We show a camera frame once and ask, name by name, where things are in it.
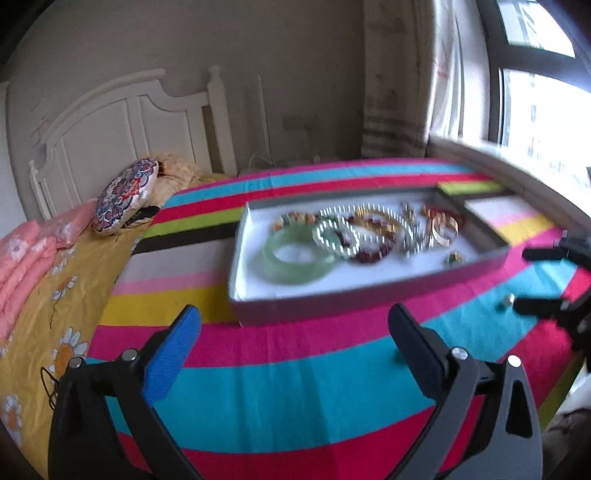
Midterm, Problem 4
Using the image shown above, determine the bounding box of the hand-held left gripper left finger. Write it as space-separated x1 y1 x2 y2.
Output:
47 304 205 480

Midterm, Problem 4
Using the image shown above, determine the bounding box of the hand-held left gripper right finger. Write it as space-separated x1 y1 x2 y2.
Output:
389 304 544 480

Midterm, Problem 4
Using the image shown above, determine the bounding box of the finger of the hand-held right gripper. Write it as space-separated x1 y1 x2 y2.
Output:
514 295 591 352
523 234 591 268

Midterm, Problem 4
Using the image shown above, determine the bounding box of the silver jewelry box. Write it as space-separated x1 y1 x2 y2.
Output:
227 185 512 326

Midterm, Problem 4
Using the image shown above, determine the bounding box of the dark red bead bracelet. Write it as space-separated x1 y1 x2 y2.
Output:
348 242 395 266

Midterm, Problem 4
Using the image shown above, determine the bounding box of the silver ornament pendant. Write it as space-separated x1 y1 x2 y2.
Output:
399 200 428 254

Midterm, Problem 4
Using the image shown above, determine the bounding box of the gold bangle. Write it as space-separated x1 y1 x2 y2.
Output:
353 208 409 241

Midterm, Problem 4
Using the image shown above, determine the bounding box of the white pearl necklace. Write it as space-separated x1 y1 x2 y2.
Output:
313 217 360 258

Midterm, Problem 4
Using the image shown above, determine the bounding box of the multicolour stone bead bracelet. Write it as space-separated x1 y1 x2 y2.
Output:
271 210 320 230

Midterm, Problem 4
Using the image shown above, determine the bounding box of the colourful striped blanket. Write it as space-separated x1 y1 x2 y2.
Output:
88 158 591 480

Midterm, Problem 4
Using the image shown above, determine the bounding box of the yellow daisy bed sheet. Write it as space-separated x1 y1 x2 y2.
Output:
0 173 232 478

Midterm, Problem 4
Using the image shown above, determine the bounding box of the green jade bangle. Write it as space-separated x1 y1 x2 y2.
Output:
263 224 337 283

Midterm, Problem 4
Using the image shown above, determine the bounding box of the brown fuzzy cloth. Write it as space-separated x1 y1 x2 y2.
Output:
538 408 591 480

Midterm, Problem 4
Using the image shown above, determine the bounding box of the dark framed window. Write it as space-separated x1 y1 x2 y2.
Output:
475 0 591 195

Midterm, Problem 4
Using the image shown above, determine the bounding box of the round patterned cushion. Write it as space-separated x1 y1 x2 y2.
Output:
91 158 160 237

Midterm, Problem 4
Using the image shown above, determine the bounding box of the pink floral quilt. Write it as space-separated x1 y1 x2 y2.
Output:
0 200 100 342

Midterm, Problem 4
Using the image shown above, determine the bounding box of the yellow pillow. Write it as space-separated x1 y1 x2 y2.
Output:
148 154 204 208

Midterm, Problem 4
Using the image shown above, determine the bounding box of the beige striped curtain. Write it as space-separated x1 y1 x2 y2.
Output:
360 0 490 160

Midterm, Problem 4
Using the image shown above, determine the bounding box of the white wooden headboard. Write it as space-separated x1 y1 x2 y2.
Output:
28 65 238 220

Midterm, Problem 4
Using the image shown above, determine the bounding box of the gold ring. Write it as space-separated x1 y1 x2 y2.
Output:
427 215 460 250

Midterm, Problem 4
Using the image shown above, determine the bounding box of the black cable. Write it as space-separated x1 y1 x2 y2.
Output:
41 364 63 411

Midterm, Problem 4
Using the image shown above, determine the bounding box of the white wall pipe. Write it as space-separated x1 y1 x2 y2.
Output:
256 76 273 162

